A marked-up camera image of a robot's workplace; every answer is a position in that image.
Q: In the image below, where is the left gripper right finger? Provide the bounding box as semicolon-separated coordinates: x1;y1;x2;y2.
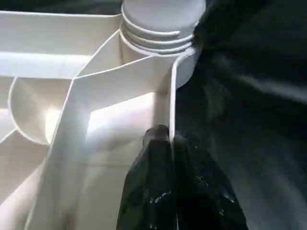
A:
173;133;249;230

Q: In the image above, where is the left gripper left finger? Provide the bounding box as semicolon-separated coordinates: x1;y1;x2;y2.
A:
117;126;174;230

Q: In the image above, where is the white plastic table top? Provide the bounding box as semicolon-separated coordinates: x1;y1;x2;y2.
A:
0;10;202;230

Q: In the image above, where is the white plastic table leg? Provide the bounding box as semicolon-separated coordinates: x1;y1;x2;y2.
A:
120;0;208;54

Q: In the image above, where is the black work mat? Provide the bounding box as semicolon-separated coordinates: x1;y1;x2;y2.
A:
0;0;307;230

